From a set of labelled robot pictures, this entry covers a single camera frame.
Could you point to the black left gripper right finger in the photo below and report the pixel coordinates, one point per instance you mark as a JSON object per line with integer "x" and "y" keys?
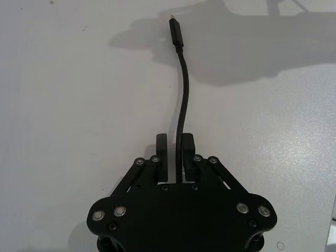
{"x": 189, "y": 143}

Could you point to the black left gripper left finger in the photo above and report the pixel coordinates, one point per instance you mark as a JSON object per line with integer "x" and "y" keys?
{"x": 163, "y": 162}

